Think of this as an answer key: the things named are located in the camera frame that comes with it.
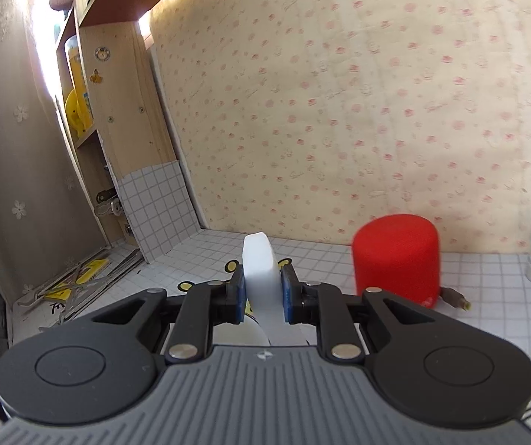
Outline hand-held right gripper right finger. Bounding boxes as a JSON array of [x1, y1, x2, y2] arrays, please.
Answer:
[[279, 262, 434, 363]]

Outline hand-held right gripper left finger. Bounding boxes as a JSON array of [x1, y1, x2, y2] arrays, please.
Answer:
[[90, 263, 248, 366]]

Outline white sponge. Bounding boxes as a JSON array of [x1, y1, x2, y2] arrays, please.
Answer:
[[241, 231, 285, 346]]

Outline yellow bowl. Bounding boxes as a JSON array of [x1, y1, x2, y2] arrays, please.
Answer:
[[209, 317, 318, 348]]

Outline red speaker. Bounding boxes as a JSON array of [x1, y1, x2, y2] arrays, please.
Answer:
[[351, 214, 442, 310]]

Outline light wooden shelf unit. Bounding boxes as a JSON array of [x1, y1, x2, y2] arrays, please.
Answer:
[[53, 0, 208, 266]]

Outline floral curtain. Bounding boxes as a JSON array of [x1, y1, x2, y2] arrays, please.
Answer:
[[0, 0, 111, 309]]

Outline yellow plastic toy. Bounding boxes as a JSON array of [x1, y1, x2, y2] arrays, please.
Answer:
[[64, 87, 95, 141]]

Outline cable plug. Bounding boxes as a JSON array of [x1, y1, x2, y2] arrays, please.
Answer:
[[438, 286, 473, 313]]

